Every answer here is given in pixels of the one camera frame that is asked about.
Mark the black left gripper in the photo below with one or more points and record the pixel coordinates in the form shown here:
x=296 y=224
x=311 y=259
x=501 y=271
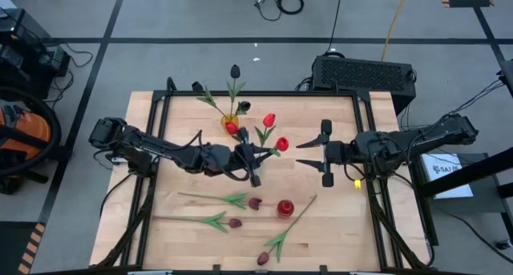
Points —
x=220 y=158

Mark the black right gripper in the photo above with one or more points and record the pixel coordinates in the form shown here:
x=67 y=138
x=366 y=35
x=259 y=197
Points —
x=344 y=152

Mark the maroon artificial tulip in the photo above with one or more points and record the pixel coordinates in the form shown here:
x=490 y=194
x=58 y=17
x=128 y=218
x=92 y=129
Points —
x=255 y=203
x=235 y=223
x=263 y=259

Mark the black artificial tulip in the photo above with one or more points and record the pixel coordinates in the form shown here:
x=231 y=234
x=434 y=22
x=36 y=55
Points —
x=235 y=71
x=244 y=106
x=197 y=86

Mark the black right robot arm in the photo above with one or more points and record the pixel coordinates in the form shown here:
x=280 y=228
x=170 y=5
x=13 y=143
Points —
x=421 y=140

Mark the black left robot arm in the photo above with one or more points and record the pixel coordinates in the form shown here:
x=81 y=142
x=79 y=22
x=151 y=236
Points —
x=160 y=150

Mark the yellow glass vase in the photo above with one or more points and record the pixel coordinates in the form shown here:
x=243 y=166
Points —
x=225 y=122

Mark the red glass vase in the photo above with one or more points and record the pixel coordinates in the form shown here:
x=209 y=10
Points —
x=285 y=209

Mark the black computer case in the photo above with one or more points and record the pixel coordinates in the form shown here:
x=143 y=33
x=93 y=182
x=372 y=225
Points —
x=360 y=76

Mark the white paper sign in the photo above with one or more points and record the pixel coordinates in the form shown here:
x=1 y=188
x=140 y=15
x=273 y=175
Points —
x=431 y=162

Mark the black metal beam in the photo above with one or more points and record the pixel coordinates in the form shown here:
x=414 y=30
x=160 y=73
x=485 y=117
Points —
x=473 y=172

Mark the black power plug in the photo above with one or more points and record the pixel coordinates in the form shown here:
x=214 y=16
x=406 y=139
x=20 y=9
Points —
x=503 y=245

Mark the orange black vacuum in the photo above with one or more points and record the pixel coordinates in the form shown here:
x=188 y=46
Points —
x=42 y=103

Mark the orange vacuum cleaner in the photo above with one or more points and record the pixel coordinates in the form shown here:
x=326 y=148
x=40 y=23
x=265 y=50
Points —
x=32 y=122

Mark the black equipment rack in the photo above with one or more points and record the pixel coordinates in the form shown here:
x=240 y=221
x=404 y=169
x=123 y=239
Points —
x=24 y=62

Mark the black aluminium table frame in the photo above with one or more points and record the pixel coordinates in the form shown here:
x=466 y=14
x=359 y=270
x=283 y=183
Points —
x=260 y=93

